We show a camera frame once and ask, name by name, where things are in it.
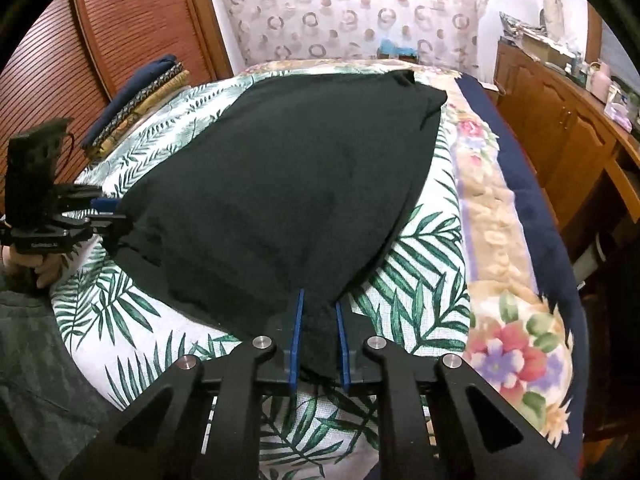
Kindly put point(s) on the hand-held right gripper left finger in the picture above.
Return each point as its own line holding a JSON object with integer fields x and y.
{"x": 296, "y": 345}

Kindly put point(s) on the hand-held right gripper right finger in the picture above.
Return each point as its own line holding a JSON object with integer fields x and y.
{"x": 343, "y": 350}

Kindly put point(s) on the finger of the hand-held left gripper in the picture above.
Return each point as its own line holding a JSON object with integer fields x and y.
{"x": 105, "y": 204}
{"x": 112, "y": 227}

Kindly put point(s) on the black printed T-shirt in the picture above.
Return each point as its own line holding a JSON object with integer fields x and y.
{"x": 300, "y": 185}

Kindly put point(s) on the person's left hand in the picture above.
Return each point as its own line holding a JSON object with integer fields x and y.
{"x": 45, "y": 270}

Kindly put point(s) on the navy circle-pattern folded cloth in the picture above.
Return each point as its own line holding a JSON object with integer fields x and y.
{"x": 125, "y": 110}

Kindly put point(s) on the palm leaf print sheet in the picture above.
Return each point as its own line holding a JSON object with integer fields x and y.
{"x": 415, "y": 285}

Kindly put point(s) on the navy folded blanket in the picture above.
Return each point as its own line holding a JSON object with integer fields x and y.
{"x": 145, "y": 77}

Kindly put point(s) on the stack of folded blankets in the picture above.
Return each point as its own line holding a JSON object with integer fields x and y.
{"x": 177, "y": 80}

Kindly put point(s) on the person's grey-green clothing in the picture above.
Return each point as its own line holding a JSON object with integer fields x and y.
{"x": 40, "y": 360}

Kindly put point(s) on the floral blanket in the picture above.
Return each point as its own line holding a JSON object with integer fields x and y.
{"x": 500, "y": 270}

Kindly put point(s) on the brown louvred wooden wardrobe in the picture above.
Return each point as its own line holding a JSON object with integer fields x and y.
{"x": 125, "y": 10}

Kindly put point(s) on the navy bed sheet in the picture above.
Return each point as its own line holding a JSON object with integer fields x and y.
{"x": 530, "y": 200}

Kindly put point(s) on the brown cardboard box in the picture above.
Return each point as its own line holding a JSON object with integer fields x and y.
{"x": 397, "y": 58}

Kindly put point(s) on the blue plastic bag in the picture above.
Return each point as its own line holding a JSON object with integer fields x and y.
{"x": 397, "y": 46}

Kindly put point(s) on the long wooden cabinet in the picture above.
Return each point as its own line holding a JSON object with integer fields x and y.
{"x": 550, "y": 110}

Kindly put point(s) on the sheer circle-pattern curtain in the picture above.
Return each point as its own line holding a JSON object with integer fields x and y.
{"x": 350, "y": 0}

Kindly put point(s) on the open cardboard box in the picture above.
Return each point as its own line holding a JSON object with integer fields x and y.
{"x": 540, "y": 50}

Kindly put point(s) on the purple tissue pack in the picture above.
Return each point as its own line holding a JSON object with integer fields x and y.
{"x": 621, "y": 115}

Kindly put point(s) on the pink thermos jug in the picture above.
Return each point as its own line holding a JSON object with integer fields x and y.
{"x": 601, "y": 80}

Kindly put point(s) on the grey window blind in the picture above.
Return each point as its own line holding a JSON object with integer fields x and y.
{"x": 612, "y": 55}

